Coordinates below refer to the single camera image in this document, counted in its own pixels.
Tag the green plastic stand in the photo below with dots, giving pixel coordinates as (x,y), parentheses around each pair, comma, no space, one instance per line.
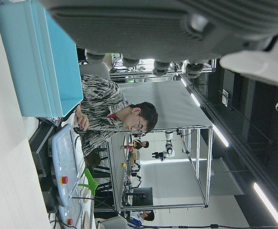
(91,183)

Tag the person in patterned sweater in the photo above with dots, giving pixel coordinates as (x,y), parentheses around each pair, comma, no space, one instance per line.
(98,100)

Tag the black monitor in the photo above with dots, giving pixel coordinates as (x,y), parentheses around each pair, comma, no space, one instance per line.
(142,196)

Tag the light blue teach pendant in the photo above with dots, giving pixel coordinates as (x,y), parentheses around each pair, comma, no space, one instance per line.
(65,152)
(69,214)

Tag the left robot hand grey white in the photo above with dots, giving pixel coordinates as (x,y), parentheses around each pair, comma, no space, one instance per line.
(134,28)

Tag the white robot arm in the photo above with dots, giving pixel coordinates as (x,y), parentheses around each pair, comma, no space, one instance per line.
(169,150)

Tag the person in blue shirt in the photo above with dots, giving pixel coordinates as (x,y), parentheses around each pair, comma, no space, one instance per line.
(146,215)

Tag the light blue plastic bin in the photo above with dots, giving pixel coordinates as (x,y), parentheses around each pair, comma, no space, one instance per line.
(34,59)

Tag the aluminium frame cage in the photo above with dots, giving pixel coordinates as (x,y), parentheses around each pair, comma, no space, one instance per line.
(209,167)

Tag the ceiling light strip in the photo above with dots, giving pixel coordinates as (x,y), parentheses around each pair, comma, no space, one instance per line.
(270,205)
(195,99)
(220,135)

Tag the grey chair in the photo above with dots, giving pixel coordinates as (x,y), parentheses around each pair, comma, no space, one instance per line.
(93,70)

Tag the person with face mask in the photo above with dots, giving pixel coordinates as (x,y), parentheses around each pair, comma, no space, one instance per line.
(143,144)

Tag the black slatted heater grille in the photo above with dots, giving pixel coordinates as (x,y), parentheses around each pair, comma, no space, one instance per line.
(39,145)

